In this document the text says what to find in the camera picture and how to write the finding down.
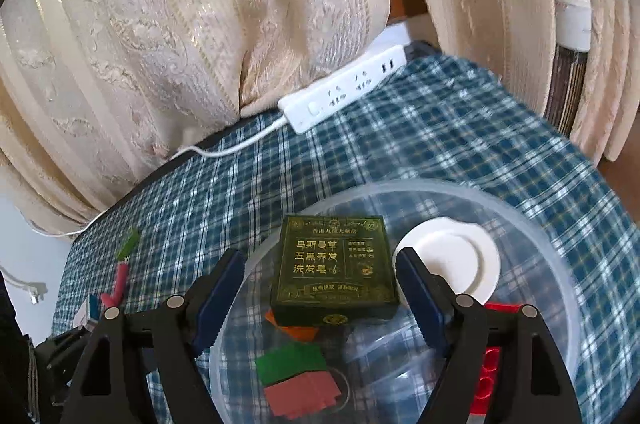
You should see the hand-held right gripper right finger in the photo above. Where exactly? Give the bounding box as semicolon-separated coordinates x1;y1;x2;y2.
395;246;583;424

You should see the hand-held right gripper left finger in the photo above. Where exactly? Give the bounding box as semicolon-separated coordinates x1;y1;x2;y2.
60;248;247;424

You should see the white round lid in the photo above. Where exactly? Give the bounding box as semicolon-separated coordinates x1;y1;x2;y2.
392;220;502;305

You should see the white medicine box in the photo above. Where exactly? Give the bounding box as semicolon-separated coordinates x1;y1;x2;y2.
72;294;103;330

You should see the clear plastic bag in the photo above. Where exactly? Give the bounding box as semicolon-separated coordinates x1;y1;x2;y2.
345;321;441;385

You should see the orange card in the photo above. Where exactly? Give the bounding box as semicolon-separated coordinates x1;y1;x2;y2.
264;310;321;342

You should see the green card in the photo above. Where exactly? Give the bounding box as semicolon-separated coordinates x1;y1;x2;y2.
255;343;328;387

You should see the dark green printed box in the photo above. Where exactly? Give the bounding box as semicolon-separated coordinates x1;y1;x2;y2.
270;215;401;327

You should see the pink foam stick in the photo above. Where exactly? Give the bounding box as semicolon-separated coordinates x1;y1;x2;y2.
100;261;129;307

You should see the red building block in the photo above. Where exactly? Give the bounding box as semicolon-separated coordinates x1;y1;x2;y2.
469;301;526;417

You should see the green clip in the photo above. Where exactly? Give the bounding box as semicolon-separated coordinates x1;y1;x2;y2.
116;226;141;262

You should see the red card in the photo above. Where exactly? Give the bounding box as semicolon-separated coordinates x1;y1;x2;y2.
263;369;346;420

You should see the clear plastic basin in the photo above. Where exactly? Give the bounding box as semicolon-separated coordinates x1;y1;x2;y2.
207;178;583;424

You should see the white power plug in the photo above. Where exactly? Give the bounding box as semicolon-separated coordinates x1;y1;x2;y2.
0;271;48;305

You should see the blue plaid cloth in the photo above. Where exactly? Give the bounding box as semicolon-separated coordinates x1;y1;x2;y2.
50;54;623;424

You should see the white power strip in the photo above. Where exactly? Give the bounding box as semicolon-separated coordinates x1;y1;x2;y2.
277;44;407;135

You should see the brown striped roll white cap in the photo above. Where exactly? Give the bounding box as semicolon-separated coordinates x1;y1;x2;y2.
542;0;593;135

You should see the cream patterned curtain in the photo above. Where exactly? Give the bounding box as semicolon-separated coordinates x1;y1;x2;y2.
0;0;391;235

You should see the plain beige curtain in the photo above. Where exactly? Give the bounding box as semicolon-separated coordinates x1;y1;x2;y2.
385;0;640;162

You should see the white power strip cable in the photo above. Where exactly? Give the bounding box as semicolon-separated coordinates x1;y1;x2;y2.
30;116;291;237

